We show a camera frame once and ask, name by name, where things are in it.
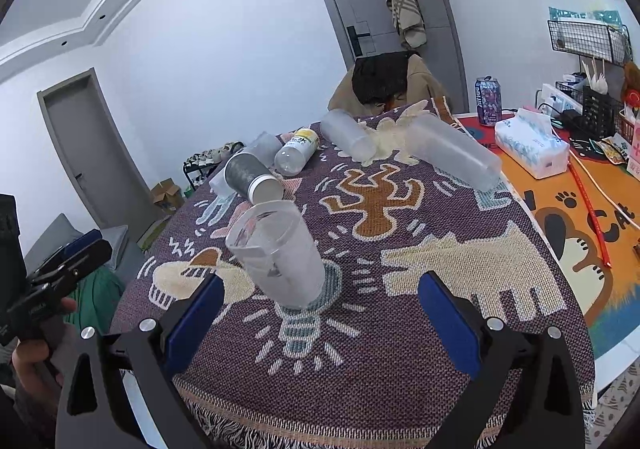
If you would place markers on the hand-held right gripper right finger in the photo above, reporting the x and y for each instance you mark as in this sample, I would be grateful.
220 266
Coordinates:
447 324

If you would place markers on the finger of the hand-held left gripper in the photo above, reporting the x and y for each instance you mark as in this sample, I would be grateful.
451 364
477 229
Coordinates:
75 264
82 241

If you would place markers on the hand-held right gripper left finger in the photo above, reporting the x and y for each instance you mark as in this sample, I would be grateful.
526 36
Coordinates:
197 319

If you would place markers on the wide frosted plastic cup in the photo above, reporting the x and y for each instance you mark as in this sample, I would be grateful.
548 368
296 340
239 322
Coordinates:
285 269

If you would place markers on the grey cup with white rim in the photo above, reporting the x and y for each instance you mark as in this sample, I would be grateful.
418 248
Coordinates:
245 174

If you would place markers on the tall frosted plastic cup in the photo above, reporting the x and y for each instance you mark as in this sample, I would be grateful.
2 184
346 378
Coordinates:
450 151

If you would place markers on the small frosted plastic cup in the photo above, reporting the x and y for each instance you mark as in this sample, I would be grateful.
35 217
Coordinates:
265 146

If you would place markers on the short frosted plastic cup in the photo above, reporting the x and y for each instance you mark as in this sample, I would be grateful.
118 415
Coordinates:
347 134

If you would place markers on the person's left hand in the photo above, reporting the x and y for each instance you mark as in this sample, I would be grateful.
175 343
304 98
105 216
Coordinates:
31 364

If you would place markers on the grey cushion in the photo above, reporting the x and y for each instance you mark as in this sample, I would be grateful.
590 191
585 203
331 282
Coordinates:
55 234

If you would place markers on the green cloth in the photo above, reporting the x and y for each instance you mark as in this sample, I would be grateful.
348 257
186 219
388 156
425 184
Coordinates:
100 301

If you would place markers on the printed woven blanket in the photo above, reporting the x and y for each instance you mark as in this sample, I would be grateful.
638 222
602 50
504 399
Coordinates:
400 354

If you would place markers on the cardboard box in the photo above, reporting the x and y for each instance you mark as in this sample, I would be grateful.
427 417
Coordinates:
167 196

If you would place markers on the plain grey door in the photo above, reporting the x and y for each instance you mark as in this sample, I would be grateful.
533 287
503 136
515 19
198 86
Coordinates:
90 144

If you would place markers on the black shoe rack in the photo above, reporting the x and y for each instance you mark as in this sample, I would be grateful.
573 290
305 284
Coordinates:
200 166

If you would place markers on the orange cat mat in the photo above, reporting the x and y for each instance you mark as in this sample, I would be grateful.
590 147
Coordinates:
555 209

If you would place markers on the red stick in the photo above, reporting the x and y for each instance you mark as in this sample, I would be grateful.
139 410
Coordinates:
590 214

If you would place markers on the clear bottle with yellow label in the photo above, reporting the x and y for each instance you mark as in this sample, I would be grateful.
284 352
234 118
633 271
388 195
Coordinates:
295 154

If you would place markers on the white tissue pack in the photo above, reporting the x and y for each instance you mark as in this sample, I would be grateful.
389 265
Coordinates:
530 149

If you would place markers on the purple drink can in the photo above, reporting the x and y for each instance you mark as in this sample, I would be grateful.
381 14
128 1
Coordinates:
487 101

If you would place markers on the tan coat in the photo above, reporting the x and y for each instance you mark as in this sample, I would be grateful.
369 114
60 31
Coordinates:
425 84

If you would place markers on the white power strip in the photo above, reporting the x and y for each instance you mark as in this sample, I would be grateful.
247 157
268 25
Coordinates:
555 99

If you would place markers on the black garment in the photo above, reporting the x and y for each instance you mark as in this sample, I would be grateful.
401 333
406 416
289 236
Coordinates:
380 76

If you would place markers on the white plastic cutlery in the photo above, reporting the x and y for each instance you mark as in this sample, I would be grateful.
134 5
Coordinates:
597 76

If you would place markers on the teal packet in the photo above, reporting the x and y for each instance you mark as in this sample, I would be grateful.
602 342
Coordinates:
585 15

